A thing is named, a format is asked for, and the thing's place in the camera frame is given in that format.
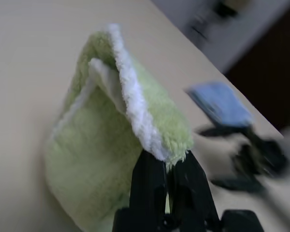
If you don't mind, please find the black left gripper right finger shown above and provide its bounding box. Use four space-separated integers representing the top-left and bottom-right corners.
168 149 221 232

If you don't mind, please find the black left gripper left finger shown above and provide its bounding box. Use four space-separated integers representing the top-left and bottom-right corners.
112 149 169 232

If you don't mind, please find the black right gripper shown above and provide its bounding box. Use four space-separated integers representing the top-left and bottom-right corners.
195 125 289 195

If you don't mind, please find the green towel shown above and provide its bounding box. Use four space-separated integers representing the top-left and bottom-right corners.
43 23 194 232

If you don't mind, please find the folded blue towel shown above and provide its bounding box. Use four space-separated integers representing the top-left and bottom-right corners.
184 81 255 128

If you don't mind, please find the dark desk white edge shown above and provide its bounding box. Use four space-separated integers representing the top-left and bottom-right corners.
152 0 290 74

